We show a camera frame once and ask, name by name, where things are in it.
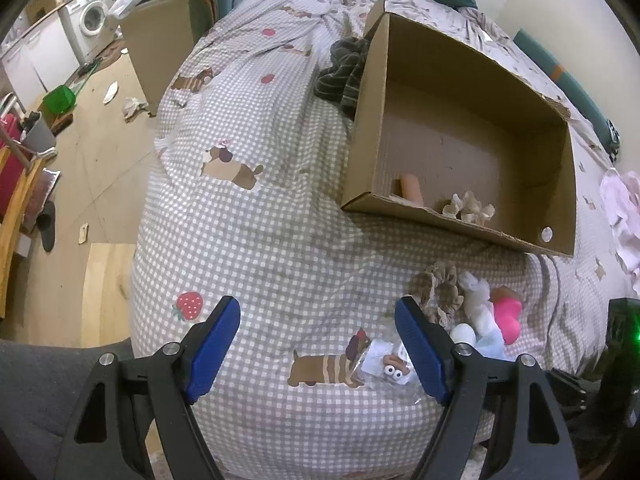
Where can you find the cardboard box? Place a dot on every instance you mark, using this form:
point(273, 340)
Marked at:
point(450, 125)

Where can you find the white fluffy scrunchie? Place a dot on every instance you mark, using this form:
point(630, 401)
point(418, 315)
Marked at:
point(476, 287)

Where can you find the teal bolster cushion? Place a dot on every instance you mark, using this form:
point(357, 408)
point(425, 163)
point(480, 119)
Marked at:
point(565, 80)

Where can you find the beige ruffled scrunchie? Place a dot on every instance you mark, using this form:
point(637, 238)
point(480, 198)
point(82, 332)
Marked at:
point(439, 292)

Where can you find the white paper scrap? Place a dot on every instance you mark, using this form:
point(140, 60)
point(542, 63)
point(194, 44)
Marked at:
point(111, 92)

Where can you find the checked dog-print blanket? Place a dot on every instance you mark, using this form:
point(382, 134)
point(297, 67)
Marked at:
point(280, 240)

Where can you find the white cabinet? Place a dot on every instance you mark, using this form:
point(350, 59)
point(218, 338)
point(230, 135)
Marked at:
point(35, 62)

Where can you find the black slipper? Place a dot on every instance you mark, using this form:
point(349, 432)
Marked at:
point(47, 232)

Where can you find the grey waste bin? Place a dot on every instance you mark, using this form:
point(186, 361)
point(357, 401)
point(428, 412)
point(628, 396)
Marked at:
point(37, 134)

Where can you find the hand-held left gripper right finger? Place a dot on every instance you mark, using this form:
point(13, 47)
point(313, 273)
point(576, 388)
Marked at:
point(420, 355)

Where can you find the white egg-shaped sponge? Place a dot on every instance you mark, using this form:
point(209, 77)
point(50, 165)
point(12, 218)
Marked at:
point(462, 334)

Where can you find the wooden chair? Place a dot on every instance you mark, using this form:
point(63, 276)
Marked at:
point(15, 210)

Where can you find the white washing machine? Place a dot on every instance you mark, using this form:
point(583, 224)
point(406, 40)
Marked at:
point(90, 16)

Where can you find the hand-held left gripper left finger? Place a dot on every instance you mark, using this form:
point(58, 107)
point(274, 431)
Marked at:
point(212, 350)

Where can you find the clear bag with googly-eyed toy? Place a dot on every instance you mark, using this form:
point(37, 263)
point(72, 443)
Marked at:
point(387, 367)

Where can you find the beige bed footboard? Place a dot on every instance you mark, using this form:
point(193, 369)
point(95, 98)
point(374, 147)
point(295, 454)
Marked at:
point(157, 45)

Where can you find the red bag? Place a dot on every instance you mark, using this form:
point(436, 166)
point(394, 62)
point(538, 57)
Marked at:
point(10, 160)

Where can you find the crumpled paper scrap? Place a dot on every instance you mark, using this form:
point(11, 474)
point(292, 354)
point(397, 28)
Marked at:
point(135, 107)

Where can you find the dark striped cloth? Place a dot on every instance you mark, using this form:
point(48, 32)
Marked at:
point(342, 77)

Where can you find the pale pink garment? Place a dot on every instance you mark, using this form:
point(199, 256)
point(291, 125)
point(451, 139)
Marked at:
point(622, 210)

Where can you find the pink makeup sponge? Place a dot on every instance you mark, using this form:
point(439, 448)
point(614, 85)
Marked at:
point(507, 321)

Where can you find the cream ruffled scrunchie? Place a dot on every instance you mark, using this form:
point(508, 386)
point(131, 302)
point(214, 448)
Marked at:
point(470, 207)

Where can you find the person's grey trouser leg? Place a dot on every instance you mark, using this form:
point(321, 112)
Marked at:
point(45, 400)

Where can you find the peach foam cylinder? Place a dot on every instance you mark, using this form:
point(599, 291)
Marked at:
point(412, 190)

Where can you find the green plastic dustpan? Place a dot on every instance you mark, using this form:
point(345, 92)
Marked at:
point(60, 100)

